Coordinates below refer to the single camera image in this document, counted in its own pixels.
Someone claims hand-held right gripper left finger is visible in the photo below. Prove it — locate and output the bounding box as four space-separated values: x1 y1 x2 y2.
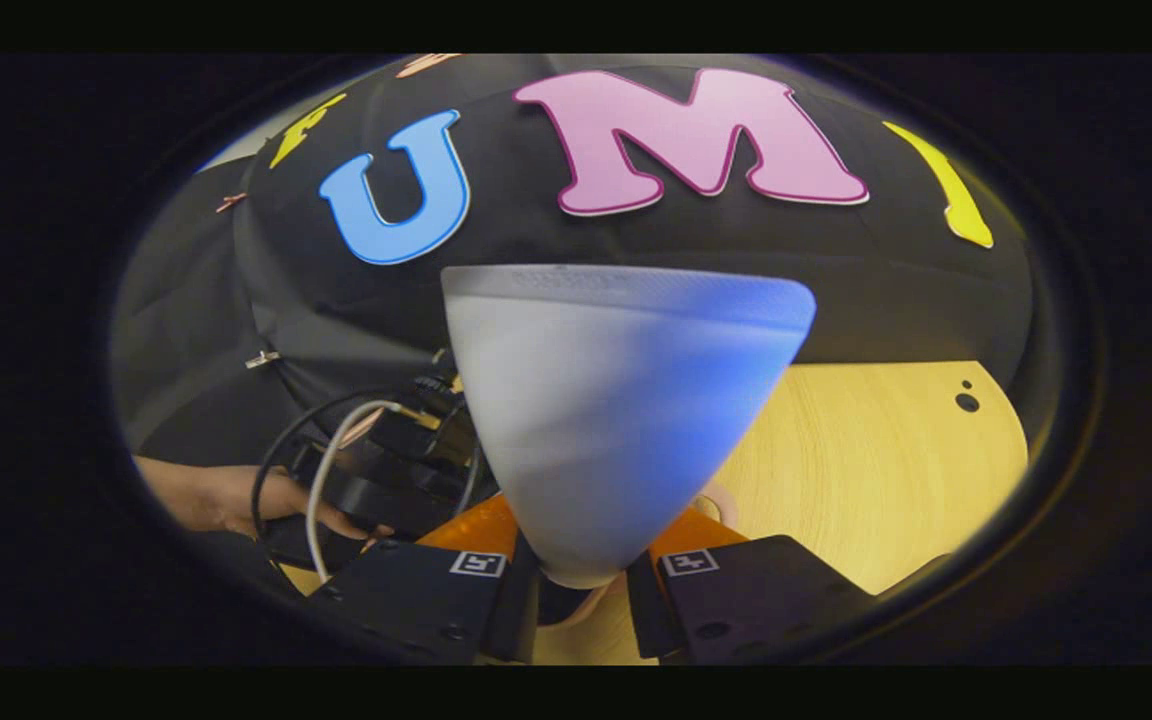
301 493 544 666

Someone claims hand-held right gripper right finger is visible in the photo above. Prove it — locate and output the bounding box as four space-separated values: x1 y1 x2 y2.
624 505 877 666

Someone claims black backdrop cloth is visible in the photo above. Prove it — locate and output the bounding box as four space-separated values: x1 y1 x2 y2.
111 55 1035 471

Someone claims white cable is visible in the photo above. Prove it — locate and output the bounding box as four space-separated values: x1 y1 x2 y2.
305 399 404 584

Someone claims black cable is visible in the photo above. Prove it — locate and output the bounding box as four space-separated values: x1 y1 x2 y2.
251 388 407 546

